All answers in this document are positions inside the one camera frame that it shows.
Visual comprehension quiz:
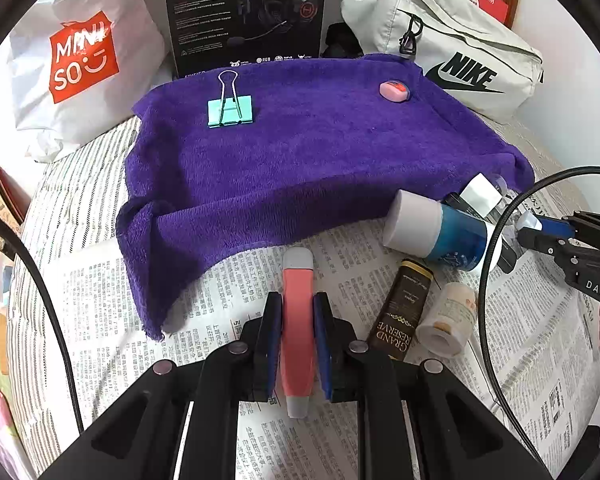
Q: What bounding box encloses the grey fabric bag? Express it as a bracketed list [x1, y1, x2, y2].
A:
[339, 0, 545, 123]

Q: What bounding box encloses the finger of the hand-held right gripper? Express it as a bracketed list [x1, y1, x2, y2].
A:
[532, 216, 578, 238]
[516, 229, 572, 259]

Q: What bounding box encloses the purple towel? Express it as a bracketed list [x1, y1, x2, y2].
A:
[116, 52, 536, 343]

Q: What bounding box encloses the black tube with gold print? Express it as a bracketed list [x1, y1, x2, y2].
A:
[366, 258, 435, 363]

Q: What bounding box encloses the black rectangular box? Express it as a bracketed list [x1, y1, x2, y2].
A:
[442, 191, 520, 273]

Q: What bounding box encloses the striped bedsheet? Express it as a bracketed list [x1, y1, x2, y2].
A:
[7, 115, 600, 480]

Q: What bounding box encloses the small white bottle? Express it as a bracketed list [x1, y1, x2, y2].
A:
[415, 281, 478, 359]

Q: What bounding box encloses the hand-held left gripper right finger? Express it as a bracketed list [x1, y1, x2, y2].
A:
[314, 291, 556, 480]

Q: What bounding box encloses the pink round eraser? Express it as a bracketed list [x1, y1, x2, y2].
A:
[379, 79, 411, 102]

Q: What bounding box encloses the dark cloth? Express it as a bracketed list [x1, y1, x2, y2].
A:
[322, 22, 363, 59]

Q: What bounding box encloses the black headset box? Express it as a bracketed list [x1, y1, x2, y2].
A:
[161, 0, 330, 80]

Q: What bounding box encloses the newspaper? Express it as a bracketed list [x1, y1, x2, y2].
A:
[55, 180, 600, 480]

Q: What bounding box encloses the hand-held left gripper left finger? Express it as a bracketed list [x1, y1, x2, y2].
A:
[40, 291, 286, 480]

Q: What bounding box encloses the pink tube with grey caps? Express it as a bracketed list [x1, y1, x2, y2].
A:
[282, 249, 317, 420]

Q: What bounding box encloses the teal binder clip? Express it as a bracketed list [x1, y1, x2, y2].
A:
[207, 70, 256, 128]

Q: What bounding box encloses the black cable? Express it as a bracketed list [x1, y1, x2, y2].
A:
[0, 207, 86, 433]
[476, 166, 600, 466]

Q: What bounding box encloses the patterned cardboard box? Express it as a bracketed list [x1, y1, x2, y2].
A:
[0, 165, 31, 228]

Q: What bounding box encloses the blue bottle with white cap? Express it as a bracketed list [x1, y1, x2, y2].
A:
[382, 190, 503, 273]

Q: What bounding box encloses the white shopping bag red logo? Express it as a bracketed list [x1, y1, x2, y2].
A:
[7, 0, 173, 163]

